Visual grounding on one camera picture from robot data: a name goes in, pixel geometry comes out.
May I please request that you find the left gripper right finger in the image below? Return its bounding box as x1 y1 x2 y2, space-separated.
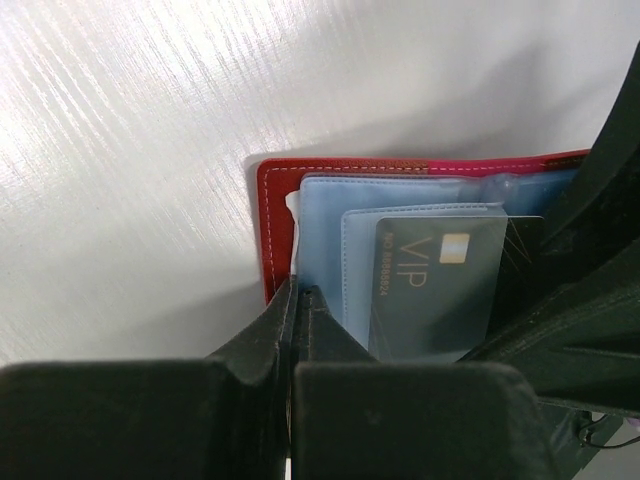
291 287 559 479

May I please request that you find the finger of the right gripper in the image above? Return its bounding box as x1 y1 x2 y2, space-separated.
539 52 639 295
464 259 639 415

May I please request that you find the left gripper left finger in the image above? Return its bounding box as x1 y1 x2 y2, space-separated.
1 278 298 479

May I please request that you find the red leather card holder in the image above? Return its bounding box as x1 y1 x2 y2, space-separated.
256 150 587 347

